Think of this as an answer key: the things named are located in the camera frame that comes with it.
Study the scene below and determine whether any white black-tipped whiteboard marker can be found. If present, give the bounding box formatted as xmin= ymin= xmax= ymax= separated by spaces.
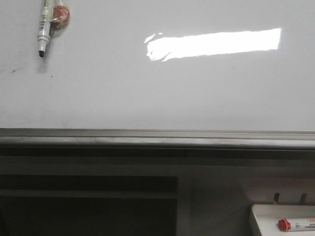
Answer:
xmin=37 ymin=0 xmax=55 ymax=58

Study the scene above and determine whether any white whiteboard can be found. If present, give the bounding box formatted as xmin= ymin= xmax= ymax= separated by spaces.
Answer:
xmin=0 ymin=0 xmax=315 ymax=131

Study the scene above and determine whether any red round object under tape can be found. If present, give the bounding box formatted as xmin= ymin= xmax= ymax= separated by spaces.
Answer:
xmin=51 ymin=5 xmax=70 ymax=30

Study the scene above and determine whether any dark metal hook left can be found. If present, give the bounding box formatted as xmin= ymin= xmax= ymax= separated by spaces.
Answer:
xmin=273 ymin=193 xmax=280 ymax=205

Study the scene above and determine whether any white marker holder tray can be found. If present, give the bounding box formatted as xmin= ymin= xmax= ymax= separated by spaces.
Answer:
xmin=249 ymin=204 xmax=315 ymax=236

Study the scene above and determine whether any red-capped white marker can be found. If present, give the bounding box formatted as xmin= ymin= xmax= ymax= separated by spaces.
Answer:
xmin=278 ymin=218 xmax=315 ymax=232

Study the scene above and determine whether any grey aluminium whiteboard tray rail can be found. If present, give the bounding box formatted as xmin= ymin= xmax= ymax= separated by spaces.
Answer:
xmin=0 ymin=128 xmax=315 ymax=150

